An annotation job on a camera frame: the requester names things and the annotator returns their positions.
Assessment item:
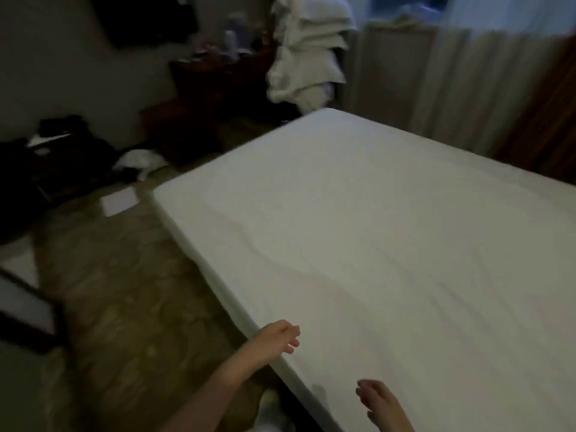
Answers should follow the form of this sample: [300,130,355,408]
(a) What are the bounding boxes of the person's left hand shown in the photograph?
[244,319,301,370]

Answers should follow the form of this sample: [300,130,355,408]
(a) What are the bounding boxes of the person's right hand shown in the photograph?
[355,379,416,432]

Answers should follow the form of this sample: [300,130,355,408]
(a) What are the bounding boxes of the person's left forearm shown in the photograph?
[157,344,271,432]

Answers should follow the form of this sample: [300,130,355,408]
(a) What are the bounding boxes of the white bed mattress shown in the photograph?
[151,108,576,432]

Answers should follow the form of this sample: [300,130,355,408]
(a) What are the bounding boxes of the white square paper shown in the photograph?
[99,187,140,218]

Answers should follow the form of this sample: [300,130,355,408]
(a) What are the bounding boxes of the white crumpled cloth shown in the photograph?
[112,148,171,181]

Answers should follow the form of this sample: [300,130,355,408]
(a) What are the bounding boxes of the dark wooden stool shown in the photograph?
[139,98,227,164]

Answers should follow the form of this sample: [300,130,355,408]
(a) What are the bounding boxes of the dark wooden desk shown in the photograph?
[169,46,291,127]

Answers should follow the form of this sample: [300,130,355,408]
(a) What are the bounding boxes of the black open luggage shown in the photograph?
[0,114,124,245]

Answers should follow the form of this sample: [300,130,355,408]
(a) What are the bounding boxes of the pile of white bedding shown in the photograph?
[265,0,359,109]

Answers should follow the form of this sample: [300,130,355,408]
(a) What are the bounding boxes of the clear plastic bottle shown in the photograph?
[223,28,239,60]

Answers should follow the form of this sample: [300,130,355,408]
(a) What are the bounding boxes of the white curtain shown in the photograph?
[351,15,561,159]

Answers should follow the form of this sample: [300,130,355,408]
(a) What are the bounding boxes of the white paper sheet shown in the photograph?
[27,132,74,150]

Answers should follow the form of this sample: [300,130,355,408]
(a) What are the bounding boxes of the brown curtain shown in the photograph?
[491,35,576,187]

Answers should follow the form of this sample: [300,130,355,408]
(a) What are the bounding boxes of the window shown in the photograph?
[368,0,452,24]

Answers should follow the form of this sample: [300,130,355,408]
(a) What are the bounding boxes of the dark wooden furniture frame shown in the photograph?
[0,264,69,356]

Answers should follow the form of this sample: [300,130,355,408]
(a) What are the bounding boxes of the black wall television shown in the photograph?
[88,0,200,49]

